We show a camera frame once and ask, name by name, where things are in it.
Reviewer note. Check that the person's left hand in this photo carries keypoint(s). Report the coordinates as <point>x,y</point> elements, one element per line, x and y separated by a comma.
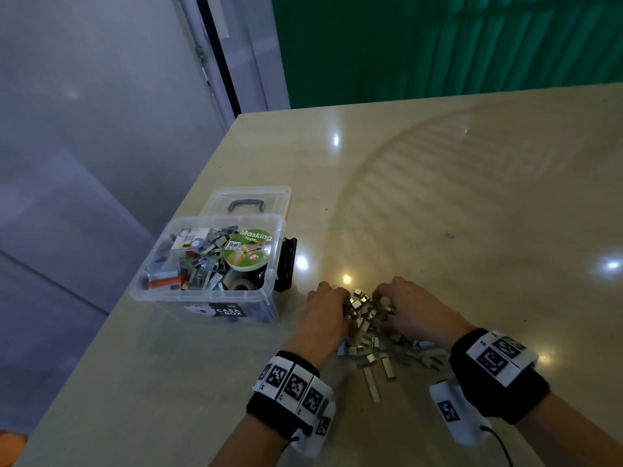
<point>321,321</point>

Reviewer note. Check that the person's right hand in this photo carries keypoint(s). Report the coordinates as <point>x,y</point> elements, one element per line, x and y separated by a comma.
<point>419,311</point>

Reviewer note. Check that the pile of metal staple strips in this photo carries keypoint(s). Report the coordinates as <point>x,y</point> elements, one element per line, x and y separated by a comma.
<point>385,350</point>

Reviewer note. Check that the small white staple box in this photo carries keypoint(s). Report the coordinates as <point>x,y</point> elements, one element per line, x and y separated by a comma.
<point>190,240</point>

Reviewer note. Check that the red stapler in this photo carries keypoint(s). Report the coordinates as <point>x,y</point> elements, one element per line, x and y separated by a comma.
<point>163,280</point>

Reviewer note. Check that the transparent storage box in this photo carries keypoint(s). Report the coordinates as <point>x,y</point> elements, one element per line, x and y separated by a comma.
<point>151,292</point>

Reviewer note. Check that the person's right forearm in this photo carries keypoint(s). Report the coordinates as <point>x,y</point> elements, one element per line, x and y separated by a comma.
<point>574,433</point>

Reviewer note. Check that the person's left forearm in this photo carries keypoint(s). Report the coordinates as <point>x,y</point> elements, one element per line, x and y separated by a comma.
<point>248,444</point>

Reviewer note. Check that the black marker wristband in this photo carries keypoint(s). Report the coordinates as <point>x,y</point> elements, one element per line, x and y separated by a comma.
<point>289,394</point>
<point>498,374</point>

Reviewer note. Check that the transparent box lid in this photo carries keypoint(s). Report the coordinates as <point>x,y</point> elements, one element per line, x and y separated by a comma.
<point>277,197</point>

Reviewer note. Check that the green curtain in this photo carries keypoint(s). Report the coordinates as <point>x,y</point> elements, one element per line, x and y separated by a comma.
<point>448,43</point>

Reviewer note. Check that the orange chair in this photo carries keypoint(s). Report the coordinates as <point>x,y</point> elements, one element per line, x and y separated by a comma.
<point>10,447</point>

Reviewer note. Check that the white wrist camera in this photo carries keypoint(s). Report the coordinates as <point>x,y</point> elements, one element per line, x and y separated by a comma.
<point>321,433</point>
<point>456,413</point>

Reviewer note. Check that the black window post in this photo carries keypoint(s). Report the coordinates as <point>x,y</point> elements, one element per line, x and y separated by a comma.
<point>219,53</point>

